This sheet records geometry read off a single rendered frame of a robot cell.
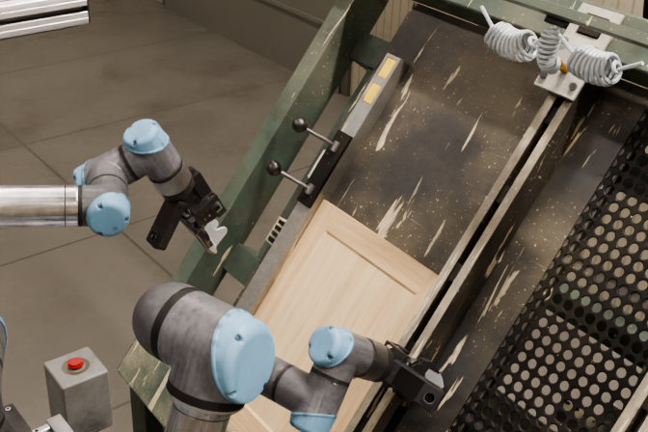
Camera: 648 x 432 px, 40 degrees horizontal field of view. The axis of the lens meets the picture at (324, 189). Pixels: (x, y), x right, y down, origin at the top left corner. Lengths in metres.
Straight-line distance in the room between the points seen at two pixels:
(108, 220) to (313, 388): 0.46
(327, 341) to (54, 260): 3.05
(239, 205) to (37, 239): 2.46
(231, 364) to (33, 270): 3.29
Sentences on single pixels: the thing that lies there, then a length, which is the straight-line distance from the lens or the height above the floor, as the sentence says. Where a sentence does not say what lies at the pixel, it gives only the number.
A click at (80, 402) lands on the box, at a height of 0.87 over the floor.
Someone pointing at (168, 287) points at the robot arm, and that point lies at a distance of 1.32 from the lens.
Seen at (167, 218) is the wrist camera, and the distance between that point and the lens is 1.83.
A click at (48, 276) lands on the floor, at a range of 4.42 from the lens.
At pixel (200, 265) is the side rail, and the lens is 2.38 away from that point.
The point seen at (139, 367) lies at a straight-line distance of 2.43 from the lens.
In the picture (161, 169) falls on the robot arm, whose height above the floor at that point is 1.60.
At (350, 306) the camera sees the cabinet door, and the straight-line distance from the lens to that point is 2.04.
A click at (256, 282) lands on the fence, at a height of 1.15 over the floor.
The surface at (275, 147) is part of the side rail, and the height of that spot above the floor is 1.38.
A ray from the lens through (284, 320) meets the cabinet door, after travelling 2.16.
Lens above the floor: 2.39
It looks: 28 degrees down
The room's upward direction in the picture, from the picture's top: 2 degrees clockwise
